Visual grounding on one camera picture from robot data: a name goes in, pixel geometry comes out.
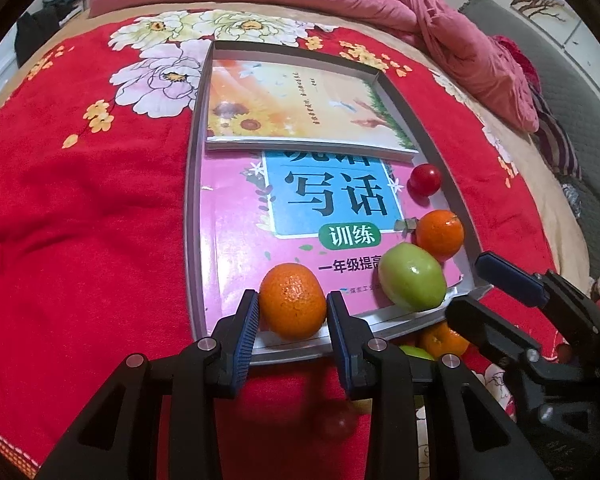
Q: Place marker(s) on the red cloth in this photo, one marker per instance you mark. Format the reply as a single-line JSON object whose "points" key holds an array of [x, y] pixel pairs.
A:
{"points": [[515, 55]]}

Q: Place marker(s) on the red floral blanket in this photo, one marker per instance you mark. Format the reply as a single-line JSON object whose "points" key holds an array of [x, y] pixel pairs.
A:
{"points": [[80, 210]]}

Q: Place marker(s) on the pink quilt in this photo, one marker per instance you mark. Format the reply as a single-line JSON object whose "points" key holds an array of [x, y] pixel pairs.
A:
{"points": [[380, 5]]}

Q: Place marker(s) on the grey cardboard box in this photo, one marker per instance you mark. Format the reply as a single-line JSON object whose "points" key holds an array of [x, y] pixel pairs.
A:
{"points": [[195, 210]]}

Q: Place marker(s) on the striped cloth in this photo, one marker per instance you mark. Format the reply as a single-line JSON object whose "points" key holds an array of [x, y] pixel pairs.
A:
{"points": [[555, 135]]}

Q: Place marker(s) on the black bag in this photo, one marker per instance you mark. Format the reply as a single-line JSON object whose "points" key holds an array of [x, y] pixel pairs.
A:
{"points": [[35, 30]]}

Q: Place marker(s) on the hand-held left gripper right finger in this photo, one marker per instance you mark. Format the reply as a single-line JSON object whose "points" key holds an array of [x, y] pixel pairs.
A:
{"points": [[337, 330]]}

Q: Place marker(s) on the large orange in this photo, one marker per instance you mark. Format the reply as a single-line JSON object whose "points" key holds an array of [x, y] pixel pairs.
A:
{"points": [[442, 342], [440, 235]]}

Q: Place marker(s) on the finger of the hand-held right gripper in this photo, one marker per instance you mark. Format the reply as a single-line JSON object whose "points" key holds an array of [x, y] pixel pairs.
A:
{"points": [[505, 275], [480, 320]]}

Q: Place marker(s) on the yellow flower cover book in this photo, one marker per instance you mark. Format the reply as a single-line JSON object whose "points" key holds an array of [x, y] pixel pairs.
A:
{"points": [[290, 105]]}

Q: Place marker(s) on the pink workbook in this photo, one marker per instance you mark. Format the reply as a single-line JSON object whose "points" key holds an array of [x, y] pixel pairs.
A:
{"points": [[240, 240]]}

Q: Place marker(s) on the small red tomato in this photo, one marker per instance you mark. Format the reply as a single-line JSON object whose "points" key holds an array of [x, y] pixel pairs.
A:
{"points": [[337, 422], [425, 179]]}

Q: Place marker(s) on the green apple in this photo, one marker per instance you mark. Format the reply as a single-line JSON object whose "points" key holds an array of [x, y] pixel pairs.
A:
{"points": [[410, 275], [417, 353]]}

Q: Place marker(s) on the small orange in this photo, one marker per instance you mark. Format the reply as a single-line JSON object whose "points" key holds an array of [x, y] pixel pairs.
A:
{"points": [[292, 300]]}

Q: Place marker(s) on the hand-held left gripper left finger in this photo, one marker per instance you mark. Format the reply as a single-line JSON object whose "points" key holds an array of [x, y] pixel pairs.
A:
{"points": [[247, 340]]}

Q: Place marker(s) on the grey headboard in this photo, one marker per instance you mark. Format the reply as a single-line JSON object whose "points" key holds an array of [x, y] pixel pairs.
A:
{"points": [[580, 110]]}

